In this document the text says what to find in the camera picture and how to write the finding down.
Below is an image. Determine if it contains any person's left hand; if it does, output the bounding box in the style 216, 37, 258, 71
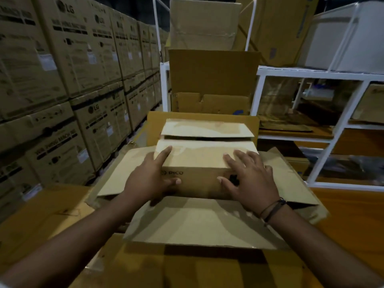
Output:
123, 146, 182, 204

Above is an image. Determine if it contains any person's right hand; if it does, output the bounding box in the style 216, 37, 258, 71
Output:
217, 150, 281, 218

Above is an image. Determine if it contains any large yellow cardboard box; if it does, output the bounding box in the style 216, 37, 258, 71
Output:
69, 111, 324, 288

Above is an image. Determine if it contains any person's right forearm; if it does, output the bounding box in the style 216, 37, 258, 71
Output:
264, 206, 384, 288

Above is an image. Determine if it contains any person's left forearm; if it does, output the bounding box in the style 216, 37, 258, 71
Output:
0, 192, 144, 288

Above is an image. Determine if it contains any Flipkart box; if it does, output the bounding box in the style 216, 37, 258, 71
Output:
168, 49, 261, 115

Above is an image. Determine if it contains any tall blue print cardboard box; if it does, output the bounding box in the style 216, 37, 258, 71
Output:
235, 0, 320, 68

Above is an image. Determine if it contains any taped brown cardboard box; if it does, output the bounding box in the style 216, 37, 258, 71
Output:
169, 0, 242, 51

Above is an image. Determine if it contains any large white box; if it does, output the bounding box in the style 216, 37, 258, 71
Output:
297, 1, 384, 75

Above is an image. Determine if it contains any clear plastic sheet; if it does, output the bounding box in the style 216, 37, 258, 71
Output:
258, 78, 300, 116

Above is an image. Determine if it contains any white metal shelf rack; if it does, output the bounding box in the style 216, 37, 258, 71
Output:
153, 0, 384, 192

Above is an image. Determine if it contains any crumpled clear plastic wrap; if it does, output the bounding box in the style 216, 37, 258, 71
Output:
300, 148, 384, 177

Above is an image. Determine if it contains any stack of printed brown cartons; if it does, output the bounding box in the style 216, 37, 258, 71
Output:
0, 0, 170, 222

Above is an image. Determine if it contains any brown cord bracelet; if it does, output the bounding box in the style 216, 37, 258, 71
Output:
258, 198, 287, 227

